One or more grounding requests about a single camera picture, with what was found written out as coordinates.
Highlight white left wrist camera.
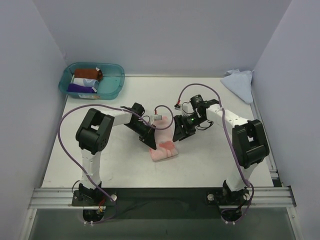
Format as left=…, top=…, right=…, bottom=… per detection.
left=151, top=114, right=162, bottom=122

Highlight white blue rolled towel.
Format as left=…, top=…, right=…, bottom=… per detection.
left=71, top=77, right=99, bottom=88

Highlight light blue towel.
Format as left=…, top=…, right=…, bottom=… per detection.
left=220, top=69, right=253, bottom=105

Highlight pink striped towel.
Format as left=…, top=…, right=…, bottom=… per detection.
left=149, top=126, right=179, bottom=162

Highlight brown rolled towel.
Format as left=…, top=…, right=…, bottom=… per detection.
left=74, top=68, right=103, bottom=81

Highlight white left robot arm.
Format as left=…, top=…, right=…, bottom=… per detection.
left=75, top=102, right=157, bottom=206

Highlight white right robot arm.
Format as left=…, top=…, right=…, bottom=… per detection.
left=172, top=94, right=270, bottom=205

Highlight purple rolled towel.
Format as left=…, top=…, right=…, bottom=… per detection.
left=67, top=83, right=97, bottom=94

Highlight teal plastic bin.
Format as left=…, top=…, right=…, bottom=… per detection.
left=58, top=62, right=125, bottom=100

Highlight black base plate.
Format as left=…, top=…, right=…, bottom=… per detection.
left=71, top=187, right=252, bottom=223

